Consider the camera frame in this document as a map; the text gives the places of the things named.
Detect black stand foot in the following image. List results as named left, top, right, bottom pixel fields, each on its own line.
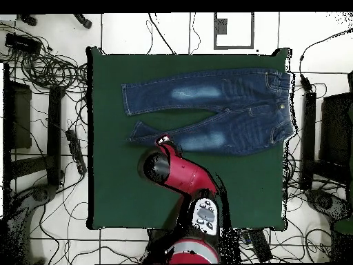
left=72, top=13, right=92, bottom=29
left=20, top=13, right=37, bottom=27

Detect black cable tangle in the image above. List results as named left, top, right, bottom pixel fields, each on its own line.
left=0, top=23, right=89, bottom=93

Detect black power strip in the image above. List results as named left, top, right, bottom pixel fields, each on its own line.
left=241, top=228, right=273, bottom=263
left=65, top=128, right=87, bottom=175

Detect grey square frame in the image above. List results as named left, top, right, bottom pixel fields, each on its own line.
left=213, top=12, right=255, bottom=50

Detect black power adapter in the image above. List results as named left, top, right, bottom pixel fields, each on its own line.
left=299, top=73, right=314, bottom=92

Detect dark green table cloth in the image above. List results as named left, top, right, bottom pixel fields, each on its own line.
left=85, top=46, right=292, bottom=231

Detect blue denim jeans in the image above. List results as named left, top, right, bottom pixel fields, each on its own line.
left=121, top=67, right=296, bottom=157

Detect black upright bar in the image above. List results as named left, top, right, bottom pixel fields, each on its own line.
left=300, top=92, right=317, bottom=191

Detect black cabinet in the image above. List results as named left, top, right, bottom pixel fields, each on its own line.
left=319, top=70, right=353, bottom=183

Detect black frame stand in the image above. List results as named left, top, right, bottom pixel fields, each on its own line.
left=2, top=63, right=65, bottom=191

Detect black electronics box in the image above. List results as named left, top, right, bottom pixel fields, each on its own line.
left=4, top=32, right=43, bottom=55

